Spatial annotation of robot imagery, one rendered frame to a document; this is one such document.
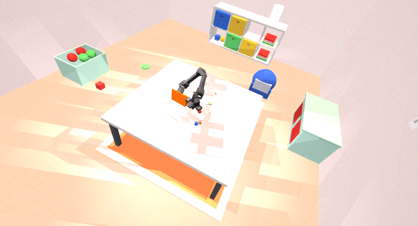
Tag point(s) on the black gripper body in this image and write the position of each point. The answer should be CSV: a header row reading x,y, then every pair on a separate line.
x,y
197,108

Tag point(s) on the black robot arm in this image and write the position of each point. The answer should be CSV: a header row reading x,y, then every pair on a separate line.
x,y
200,90

